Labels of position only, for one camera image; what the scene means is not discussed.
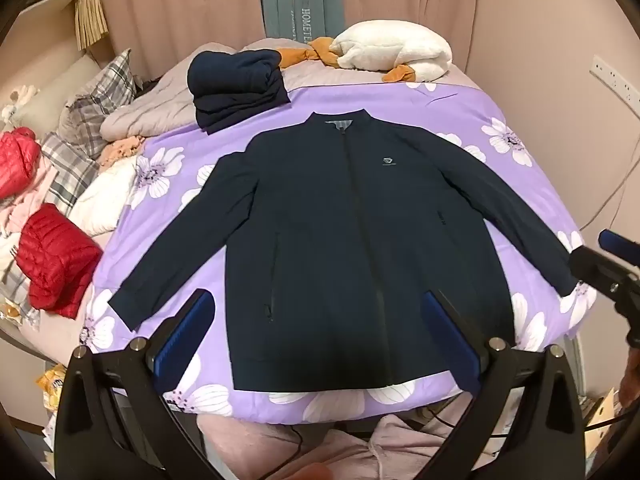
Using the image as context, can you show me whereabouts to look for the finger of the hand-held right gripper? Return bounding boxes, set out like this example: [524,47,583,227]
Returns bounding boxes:
[599,228,640,262]
[569,245,640,302]

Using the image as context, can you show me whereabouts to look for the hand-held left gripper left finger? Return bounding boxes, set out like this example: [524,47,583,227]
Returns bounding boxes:
[52,287,221,480]

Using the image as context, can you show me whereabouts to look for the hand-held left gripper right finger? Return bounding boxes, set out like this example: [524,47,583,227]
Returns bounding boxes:
[421,287,587,480]

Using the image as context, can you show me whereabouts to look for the navy zip jacket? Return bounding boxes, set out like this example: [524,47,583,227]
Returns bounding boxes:
[107,110,591,393]

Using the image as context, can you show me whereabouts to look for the pink clothes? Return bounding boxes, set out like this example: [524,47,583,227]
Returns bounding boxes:
[0,157,58,241]

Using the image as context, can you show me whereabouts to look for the folded navy clothes stack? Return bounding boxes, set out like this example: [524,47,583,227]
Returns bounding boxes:
[187,49,291,136]

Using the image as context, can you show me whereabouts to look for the person's pink clothing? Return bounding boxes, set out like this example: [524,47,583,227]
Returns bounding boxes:
[197,400,501,480]

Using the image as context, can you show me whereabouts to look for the yellow snack packet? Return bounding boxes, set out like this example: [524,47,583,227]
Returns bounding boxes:
[37,364,68,411]

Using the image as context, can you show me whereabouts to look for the red down jacket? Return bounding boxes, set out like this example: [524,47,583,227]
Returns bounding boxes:
[14,203,104,320]
[0,127,43,200]

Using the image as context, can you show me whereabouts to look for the white duvet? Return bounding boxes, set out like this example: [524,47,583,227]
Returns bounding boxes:
[67,157,143,238]

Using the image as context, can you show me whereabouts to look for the salmon fuzzy cloth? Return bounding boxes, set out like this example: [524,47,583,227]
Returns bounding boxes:
[97,135,146,168]

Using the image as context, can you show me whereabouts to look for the grey plaid pillow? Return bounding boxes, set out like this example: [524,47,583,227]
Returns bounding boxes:
[40,132,101,216]
[59,49,138,146]

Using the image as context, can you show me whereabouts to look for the purple floral bedsheet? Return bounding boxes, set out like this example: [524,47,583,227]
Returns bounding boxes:
[80,80,598,423]

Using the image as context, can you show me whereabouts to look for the beige quilt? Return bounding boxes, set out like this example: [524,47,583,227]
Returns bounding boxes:
[100,37,476,141]

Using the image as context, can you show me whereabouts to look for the white plush toy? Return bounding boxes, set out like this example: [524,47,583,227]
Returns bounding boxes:
[0,85,41,121]

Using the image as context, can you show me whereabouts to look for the white plush blanket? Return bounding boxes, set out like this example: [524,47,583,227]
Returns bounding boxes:
[329,20,453,83]

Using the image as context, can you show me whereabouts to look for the pink curtain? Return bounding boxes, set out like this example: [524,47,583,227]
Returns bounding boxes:
[95,0,481,86]

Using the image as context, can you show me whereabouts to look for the teal hanging fabric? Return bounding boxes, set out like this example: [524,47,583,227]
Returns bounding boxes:
[257,0,346,46]

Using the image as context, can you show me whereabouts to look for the white wall cable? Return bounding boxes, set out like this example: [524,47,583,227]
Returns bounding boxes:
[582,160,640,231]

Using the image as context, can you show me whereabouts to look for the black cable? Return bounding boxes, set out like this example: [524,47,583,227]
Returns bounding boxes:
[280,422,305,480]

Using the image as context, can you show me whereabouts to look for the white wall socket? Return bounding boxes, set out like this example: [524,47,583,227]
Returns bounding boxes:
[590,54,640,103]

